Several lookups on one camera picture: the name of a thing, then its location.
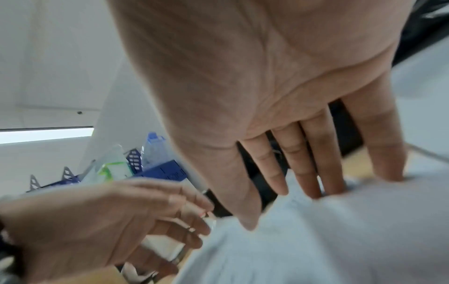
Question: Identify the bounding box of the person's left hand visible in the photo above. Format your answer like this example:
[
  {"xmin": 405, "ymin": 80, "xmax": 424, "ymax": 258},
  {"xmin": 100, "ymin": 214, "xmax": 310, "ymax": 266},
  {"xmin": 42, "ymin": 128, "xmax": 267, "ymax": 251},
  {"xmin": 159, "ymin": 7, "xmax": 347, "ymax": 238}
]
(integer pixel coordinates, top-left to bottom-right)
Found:
[{"xmin": 0, "ymin": 178, "xmax": 215, "ymax": 284}]

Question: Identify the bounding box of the person's right hand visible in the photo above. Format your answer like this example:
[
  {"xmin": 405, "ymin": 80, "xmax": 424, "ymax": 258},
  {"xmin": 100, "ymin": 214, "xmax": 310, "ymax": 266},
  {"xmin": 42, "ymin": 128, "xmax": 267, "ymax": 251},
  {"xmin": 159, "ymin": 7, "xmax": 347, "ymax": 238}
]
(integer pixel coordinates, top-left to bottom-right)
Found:
[{"xmin": 107, "ymin": 0, "xmax": 415, "ymax": 231}]

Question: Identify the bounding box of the white paper packet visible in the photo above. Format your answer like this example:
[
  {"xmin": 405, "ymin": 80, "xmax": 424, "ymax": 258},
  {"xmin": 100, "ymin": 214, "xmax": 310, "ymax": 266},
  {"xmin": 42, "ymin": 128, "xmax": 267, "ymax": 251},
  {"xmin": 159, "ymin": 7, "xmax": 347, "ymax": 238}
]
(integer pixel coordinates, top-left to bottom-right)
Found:
[{"xmin": 140, "ymin": 215, "xmax": 219, "ymax": 262}]

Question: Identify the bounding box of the white cloth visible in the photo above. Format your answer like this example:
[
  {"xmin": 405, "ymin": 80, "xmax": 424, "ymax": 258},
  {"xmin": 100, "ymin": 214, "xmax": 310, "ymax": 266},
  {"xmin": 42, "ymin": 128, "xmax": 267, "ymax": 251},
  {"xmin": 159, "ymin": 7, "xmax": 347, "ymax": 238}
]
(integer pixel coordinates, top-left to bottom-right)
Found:
[{"xmin": 173, "ymin": 163, "xmax": 449, "ymax": 284}]

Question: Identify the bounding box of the clear bottle with green label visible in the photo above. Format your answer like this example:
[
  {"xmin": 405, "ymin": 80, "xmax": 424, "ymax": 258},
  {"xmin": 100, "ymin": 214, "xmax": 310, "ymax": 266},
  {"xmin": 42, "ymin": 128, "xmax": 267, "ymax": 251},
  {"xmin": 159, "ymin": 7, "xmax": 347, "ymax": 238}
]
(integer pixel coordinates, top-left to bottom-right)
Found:
[{"xmin": 81, "ymin": 144, "xmax": 135, "ymax": 184}]

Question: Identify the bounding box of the ceiling light strip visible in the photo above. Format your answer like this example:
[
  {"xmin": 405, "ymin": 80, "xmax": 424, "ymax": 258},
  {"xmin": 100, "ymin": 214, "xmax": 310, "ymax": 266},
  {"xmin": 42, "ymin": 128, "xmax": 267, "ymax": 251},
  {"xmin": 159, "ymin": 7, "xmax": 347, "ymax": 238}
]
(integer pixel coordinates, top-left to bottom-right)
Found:
[{"xmin": 0, "ymin": 127, "xmax": 95, "ymax": 145}]

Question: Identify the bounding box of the blue desk organizer basket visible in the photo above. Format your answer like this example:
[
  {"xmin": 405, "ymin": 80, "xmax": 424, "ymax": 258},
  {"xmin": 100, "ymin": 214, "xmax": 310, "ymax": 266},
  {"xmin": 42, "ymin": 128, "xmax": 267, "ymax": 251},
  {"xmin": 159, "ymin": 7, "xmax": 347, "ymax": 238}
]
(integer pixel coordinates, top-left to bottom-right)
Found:
[{"xmin": 26, "ymin": 148, "xmax": 188, "ymax": 193}]

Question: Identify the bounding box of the clear bottle with blue cap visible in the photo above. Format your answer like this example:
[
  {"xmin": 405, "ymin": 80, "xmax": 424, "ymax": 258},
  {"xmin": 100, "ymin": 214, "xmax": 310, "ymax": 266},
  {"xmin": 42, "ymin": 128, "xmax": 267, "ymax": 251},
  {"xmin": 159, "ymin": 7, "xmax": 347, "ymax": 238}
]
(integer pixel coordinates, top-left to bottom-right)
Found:
[{"xmin": 141, "ymin": 132, "xmax": 176, "ymax": 170}]

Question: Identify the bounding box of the black bag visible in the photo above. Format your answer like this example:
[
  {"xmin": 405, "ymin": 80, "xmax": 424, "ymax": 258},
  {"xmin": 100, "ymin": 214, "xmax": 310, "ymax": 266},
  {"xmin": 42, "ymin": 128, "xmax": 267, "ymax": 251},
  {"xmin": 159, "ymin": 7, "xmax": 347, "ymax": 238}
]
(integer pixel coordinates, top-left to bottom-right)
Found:
[{"xmin": 392, "ymin": 0, "xmax": 449, "ymax": 68}]

